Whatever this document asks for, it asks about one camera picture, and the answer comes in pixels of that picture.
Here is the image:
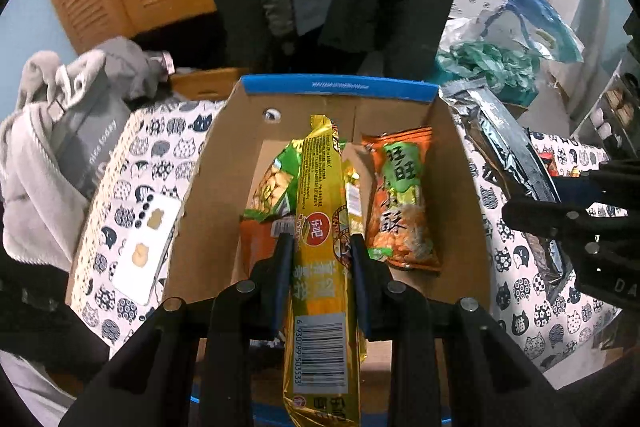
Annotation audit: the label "black foil snack packet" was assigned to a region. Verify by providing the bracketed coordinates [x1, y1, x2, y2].
[440, 77, 576, 303]

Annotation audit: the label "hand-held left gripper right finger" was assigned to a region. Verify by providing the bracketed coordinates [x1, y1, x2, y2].
[348, 233, 581, 427]

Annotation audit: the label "white phone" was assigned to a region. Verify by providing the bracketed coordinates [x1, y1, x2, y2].
[107, 194, 183, 308]

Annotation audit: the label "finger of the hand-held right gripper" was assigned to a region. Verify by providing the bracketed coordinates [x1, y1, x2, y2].
[552, 158, 640, 208]
[501, 198, 640, 255]

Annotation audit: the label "long yellow snack packet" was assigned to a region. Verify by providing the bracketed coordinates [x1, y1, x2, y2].
[282, 114, 368, 427]

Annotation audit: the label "dark cloth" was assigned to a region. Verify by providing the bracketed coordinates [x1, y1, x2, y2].
[0, 202, 108, 363]

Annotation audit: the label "green orange snack packet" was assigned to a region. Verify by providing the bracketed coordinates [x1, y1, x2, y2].
[361, 127, 443, 273]

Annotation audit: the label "green peanut picture snack packet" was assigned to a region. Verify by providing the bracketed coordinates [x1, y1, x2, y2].
[243, 139, 303, 223]

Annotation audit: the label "grey printed hoodie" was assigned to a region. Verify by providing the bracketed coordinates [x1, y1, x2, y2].
[52, 72, 133, 200]

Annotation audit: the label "white fleece garment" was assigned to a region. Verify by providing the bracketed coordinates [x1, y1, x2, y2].
[0, 51, 108, 273]

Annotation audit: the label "blue plastic bag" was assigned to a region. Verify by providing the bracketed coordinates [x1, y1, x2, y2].
[480, 0, 586, 65]

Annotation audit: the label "brown cardboard box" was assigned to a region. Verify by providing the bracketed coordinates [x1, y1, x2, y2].
[500, 99, 531, 120]

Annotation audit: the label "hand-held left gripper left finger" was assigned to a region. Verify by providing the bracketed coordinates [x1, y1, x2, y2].
[60, 232, 296, 427]

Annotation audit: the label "white plastic bag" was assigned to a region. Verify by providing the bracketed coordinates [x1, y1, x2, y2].
[437, 17, 483, 58]

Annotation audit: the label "teal plastic bags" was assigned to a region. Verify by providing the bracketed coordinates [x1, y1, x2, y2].
[435, 41, 543, 105]

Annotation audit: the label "cat print blanket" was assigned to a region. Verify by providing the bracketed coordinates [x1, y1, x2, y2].
[67, 99, 631, 375]

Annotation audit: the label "tan snack packet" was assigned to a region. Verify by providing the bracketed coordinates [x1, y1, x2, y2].
[342, 144, 376, 238]

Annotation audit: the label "white shoe rack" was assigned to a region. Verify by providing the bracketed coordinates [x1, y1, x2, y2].
[570, 57, 640, 158]

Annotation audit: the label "cardboard box with blue rim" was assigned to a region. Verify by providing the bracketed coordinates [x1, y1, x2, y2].
[150, 74, 496, 427]

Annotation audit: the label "group of shoes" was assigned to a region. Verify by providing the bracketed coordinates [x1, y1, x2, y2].
[590, 74, 640, 148]

